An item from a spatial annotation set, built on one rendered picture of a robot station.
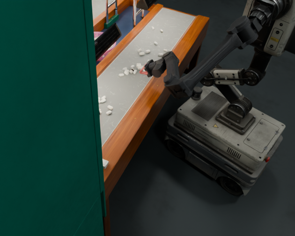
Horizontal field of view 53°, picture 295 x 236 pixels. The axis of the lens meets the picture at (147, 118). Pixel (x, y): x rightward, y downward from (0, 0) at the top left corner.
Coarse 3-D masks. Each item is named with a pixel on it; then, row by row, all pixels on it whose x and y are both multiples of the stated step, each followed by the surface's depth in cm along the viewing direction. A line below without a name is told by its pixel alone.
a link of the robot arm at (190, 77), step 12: (240, 24) 122; (228, 36) 126; (216, 48) 127; (228, 48) 124; (240, 48) 128; (204, 60) 126; (216, 60) 125; (192, 72) 125; (204, 72) 124; (168, 84) 130; (180, 84) 123; (192, 84) 125; (180, 96) 129
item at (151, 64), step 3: (150, 60) 177; (153, 60) 179; (150, 63) 174; (153, 63) 172; (147, 66) 173; (150, 66) 173; (153, 66) 172; (144, 69) 173; (147, 69) 173; (150, 69) 174; (147, 72) 173; (150, 72) 174; (150, 75) 174
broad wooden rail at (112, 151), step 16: (192, 32) 228; (176, 48) 211; (192, 48) 222; (160, 80) 186; (144, 96) 174; (160, 96) 178; (128, 112) 166; (144, 112) 165; (128, 128) 156; (144, 128) 169; (112, 144) 148; (128, 144) 149; (112, 160) 142; (128, 160) 161; (112, 176) 143
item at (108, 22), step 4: (116, 0) 238; (112, 4) 235; (116, 4) 241; (116, 8) 243; (116, 12) 246; (108, 16) 235; (112, 16) 246; (116, 16) 247; (108, 20) 237; (112, 20) 243; (116, 20) 249; (104, 24) 238; (108, 24) 239
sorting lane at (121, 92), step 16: (160, 16) 247; (176, 16) 249; (192, 16) 251; (144, 32) 228; (160, 32) 229; (176, 32) 231; (128, 48) 212; (144, 48) 213; (160, 48) 214; (112, 64) 197; (128, 64) 199; (144, 64) 200; (112, 80) 186; (128, 80) 187; (144, 80) 188; (112, 96) 176; (128, 96) 177; (112, 112) 167; (112, 128) 159
